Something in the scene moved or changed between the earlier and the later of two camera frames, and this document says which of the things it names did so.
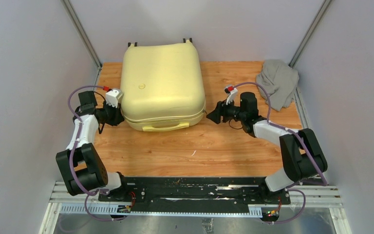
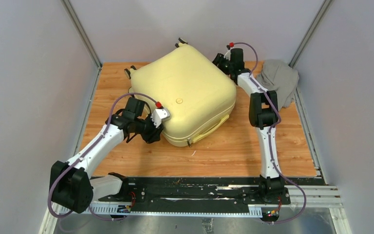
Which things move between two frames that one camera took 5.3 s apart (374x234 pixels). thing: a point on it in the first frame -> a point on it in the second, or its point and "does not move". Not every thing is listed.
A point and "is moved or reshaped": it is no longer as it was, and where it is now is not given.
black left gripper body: (110, 114) -> (148, 130)
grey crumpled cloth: (280, 80) does not move
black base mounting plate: (194, 195) does not move
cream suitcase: (162, 87) is moved or reshaped
